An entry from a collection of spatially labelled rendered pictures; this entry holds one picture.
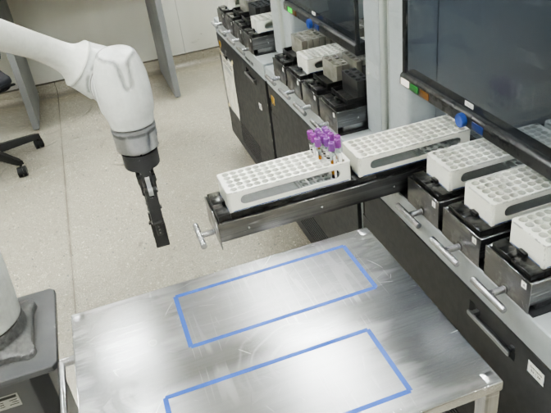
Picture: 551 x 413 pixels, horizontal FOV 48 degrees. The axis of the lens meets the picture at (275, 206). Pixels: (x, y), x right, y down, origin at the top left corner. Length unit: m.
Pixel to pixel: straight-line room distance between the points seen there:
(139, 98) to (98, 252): 1.71
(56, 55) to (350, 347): 0.81
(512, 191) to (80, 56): 0.91
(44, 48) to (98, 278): 1.54
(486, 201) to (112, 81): 0.76
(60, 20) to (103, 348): 3.88
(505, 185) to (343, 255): 0.37
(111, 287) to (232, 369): 1.68
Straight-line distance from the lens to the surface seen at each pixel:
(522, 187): 1.35
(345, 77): 1.90
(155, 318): 1.14
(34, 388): 1.40
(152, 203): 1.32
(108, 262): 2.79
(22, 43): 1.29
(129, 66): 1.22
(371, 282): 1.13
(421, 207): 1.45
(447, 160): 1.43
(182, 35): 4.93
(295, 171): 1.40
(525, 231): 1.20
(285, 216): 1.40
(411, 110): 1.61
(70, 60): 1.35
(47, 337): 1.38
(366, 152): 1.46
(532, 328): 1.22
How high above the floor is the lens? 1.54
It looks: 32 degrees down
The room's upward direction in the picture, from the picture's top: 8 degrees counter-clockwise
